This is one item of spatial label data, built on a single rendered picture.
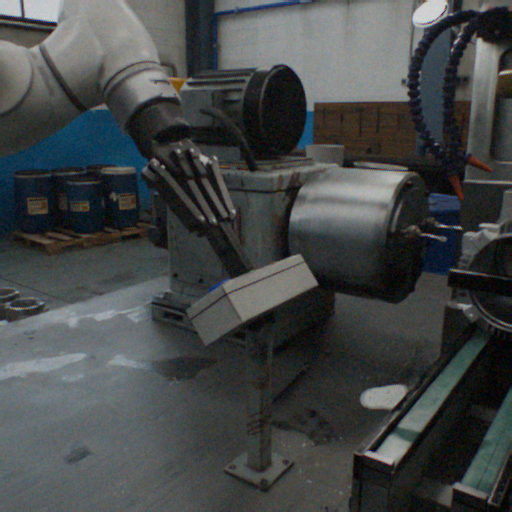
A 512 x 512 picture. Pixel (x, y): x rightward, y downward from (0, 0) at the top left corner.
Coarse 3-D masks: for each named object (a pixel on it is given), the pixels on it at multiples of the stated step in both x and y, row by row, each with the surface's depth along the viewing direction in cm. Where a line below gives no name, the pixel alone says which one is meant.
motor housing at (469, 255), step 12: (504, 228) 82; (492, 240) 84; (468, 252) 87; (480, 252) 87; (492, 252) 100; (468, 264) 86; (480, 264) 93; (492, 264) 101; (480, 300) 90; (492, 300) 93; (504, 300) 95; (480, 312) 87; (492, 312) 89; (504, 312) 91; (492, 324) 86; (504, 324) 87; (504, 336) 86
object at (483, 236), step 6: (498, 222) 99; (480, 234) 84; (486, 234) 84; (474, 240) 85; (480, 240) 85; (486, 240) 84; (480, 246) 85; (468, 306) 89; (468, 312) 88; (474, 312) 87; (468, 318) 88; (474, 318) 88
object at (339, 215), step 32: (320, 192) 100; (352, 192) 97; (384, 192) 94; (416, 192) 100; (320, 224) 98; (352, 224) 95; (384, 224) 92; (416, 224) 103; (320, 256) 100; (352, 256) 96; (384, 256) 93; (416, 256) 106; (320, 288) 108; (352, 288) 101; (384, 288) 96
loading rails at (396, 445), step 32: (448, 352) 80; (480, 352) 82; (416, 384) 70; (448, 384) 72; (480, 384) 86; (416, 416) 64; (448, 416) 71; (480, 416) 78; (384, 448) 58; (416, 448) 60; (448, 448) 74; (480, 448) 58; (384, 480) 54; (416, 480) 62; (480, 480) 53
